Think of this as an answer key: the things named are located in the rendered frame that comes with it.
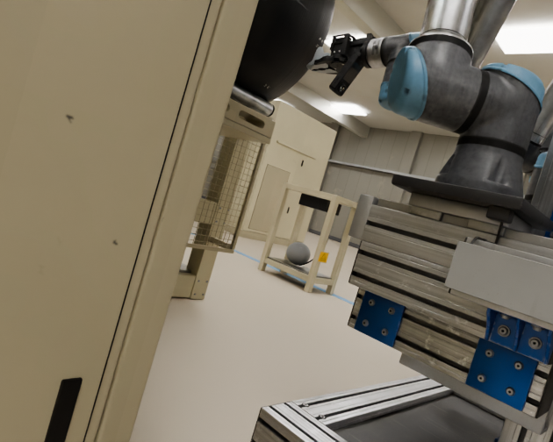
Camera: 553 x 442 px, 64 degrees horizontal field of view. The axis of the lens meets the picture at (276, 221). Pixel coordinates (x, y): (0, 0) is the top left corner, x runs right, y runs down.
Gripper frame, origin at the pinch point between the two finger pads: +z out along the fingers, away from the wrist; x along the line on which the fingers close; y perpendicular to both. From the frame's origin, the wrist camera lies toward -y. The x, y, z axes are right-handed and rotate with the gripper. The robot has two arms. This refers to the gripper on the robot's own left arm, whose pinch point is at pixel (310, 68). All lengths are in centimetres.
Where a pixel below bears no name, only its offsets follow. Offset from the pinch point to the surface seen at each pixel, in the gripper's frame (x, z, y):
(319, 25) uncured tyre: -2.9, 2.0, 15.1
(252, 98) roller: 2.9, 18.7, -9.1
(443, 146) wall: -1061, 372, 281
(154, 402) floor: 21, 13, -101
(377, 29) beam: -426, 247, 268
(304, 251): -205, 138, -57
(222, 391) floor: -3, 12, -101
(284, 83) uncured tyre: -4.1, 12.6, -1.9
